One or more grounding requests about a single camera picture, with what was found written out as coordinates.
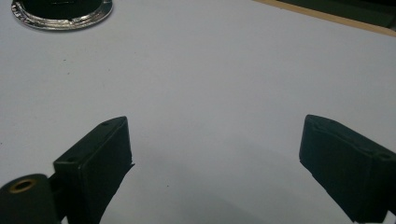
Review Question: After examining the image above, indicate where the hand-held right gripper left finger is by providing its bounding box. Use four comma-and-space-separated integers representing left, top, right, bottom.
53, 116, 134, 224

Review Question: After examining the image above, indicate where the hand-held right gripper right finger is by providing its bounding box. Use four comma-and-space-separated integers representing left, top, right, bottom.
298, 114, 396, 224

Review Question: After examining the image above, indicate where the oval silver picture frame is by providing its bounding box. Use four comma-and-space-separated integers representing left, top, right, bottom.
10, 0, 114, 32

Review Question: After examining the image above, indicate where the white paper sheet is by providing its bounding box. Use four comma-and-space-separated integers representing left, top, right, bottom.
0, 0, 396, 224

